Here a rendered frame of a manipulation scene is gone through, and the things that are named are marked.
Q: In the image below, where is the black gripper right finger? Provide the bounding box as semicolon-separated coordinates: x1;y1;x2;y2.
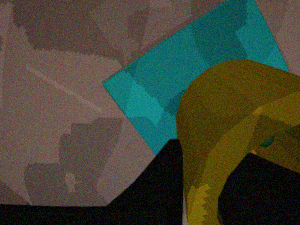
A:
218;153;300;225

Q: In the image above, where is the green marble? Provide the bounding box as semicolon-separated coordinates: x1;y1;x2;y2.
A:
260;135;275;148

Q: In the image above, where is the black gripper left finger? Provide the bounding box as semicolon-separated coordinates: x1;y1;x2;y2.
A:
0;139;183;225

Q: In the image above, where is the yellow cup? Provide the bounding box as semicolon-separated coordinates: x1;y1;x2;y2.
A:
177;59;300;225

